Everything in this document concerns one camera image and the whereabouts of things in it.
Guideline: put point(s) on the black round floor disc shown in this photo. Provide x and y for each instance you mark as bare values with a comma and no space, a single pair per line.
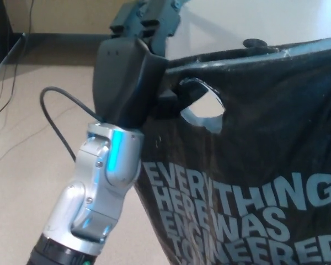
254,42

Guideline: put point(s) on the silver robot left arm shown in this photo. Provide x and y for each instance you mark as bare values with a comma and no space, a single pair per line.
99,171

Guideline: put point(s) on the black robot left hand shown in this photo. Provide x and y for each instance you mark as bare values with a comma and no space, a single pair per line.
118,80

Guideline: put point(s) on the black printed plastic bag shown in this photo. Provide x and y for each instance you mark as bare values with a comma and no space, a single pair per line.
251,138

